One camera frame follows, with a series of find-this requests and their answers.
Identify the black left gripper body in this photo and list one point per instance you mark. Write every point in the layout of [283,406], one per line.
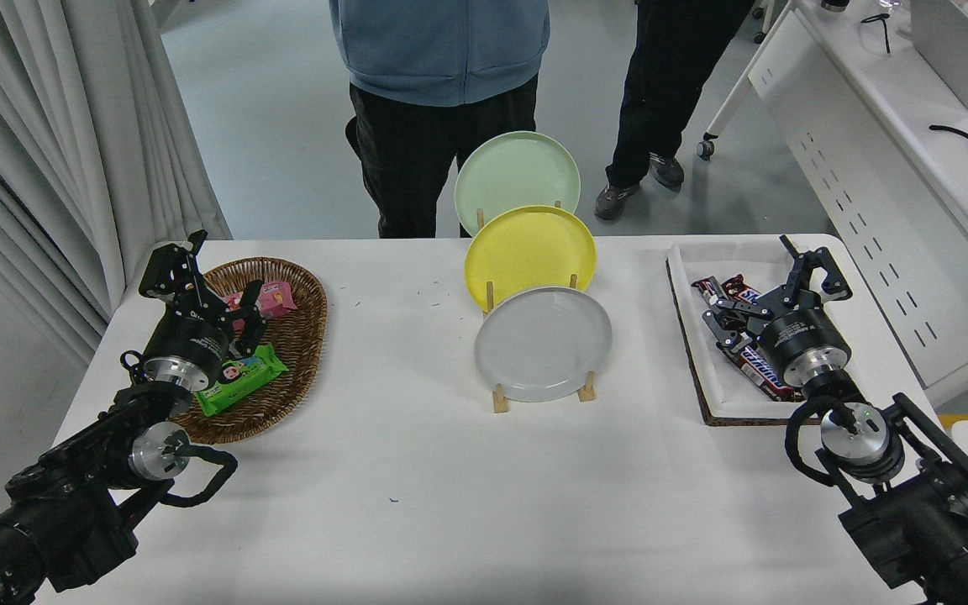
[190,340]

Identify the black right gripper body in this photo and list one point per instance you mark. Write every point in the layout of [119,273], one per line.
[803,336]

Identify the grey plate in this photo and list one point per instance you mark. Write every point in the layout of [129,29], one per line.
[543,344]

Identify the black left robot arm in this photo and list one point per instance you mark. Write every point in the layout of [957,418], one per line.
[55,512]

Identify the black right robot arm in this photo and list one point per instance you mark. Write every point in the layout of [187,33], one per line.
[921,521]

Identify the yellow plate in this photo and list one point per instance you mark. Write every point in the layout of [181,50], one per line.
[526,248]

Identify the wooden plate rack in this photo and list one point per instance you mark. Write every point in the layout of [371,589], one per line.
[500,402]

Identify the pale green plate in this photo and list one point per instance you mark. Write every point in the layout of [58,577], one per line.
[513,172]

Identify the pink snack pack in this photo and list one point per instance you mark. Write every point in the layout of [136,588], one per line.
[278,300]

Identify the green snack pack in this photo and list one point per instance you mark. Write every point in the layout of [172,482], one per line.
[240,378]

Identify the brown wicker basket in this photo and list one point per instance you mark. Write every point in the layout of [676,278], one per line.
[299,353]

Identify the white tray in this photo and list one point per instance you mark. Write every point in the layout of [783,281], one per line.
[728,395]

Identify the white desk with perforated panel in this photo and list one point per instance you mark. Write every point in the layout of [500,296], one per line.
[870,168]

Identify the white curtain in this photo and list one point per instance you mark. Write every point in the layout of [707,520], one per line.
[47,126]

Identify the person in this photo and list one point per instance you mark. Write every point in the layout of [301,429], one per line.
[442,50]
[669,76]

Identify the silver laptop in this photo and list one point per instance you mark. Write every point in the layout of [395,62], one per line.
[946,42]

